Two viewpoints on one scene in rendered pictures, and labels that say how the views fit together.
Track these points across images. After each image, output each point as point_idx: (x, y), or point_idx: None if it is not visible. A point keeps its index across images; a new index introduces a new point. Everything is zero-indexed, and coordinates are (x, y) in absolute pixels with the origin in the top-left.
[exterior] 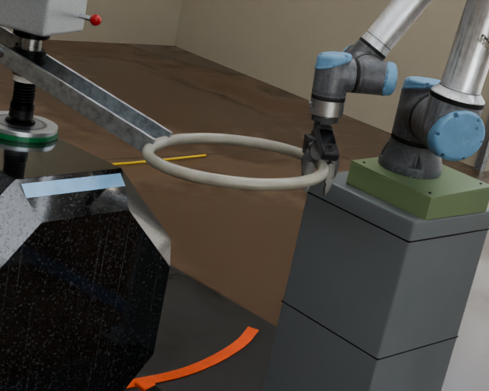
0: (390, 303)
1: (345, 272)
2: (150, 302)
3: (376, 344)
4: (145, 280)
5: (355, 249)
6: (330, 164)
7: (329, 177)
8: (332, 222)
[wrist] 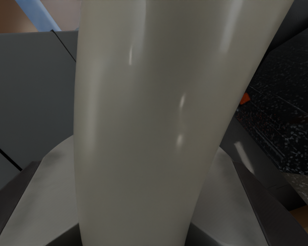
0: (10, 35)
1: (68, 112)
2: (286, 98)
3: (49, 37)
4: None
5: (44, 124)
6: (41, 237)
7: (71, 159)
8: None
